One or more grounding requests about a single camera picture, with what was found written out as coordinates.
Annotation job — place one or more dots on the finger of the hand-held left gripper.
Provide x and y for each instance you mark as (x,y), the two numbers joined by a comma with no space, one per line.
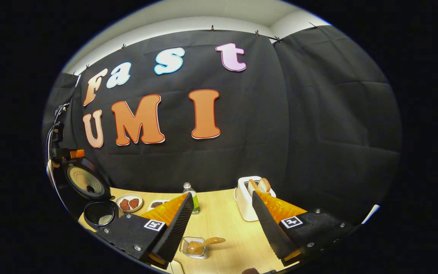
(77,153)

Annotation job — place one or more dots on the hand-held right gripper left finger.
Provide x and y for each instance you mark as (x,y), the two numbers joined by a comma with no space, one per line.
(177,232)

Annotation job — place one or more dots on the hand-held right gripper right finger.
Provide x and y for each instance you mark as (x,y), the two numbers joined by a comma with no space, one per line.
(270,232)

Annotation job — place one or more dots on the clear chopstick holder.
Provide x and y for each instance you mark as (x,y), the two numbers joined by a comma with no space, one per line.
(194,251)

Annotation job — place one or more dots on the dark rice cooker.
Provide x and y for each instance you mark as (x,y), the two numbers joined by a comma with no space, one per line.
(84,180)

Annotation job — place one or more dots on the clear tray of rice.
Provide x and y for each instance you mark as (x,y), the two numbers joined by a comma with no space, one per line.
(175,267)

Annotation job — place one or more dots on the wooden spoon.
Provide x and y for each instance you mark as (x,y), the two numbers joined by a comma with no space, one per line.
(211,241)

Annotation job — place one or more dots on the white divided dish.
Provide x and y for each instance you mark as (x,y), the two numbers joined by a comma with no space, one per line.
(158,204)

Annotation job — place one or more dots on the green label bottle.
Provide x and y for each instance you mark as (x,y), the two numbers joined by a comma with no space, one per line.
(193,198)

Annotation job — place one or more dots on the white toaster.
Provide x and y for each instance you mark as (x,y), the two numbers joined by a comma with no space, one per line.
(245,201)

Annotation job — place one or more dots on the toasted bread slice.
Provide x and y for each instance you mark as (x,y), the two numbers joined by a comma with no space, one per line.
(252,185)
(264,185)

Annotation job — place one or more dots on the round plate with red food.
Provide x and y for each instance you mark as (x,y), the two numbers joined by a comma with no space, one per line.
(129,203)

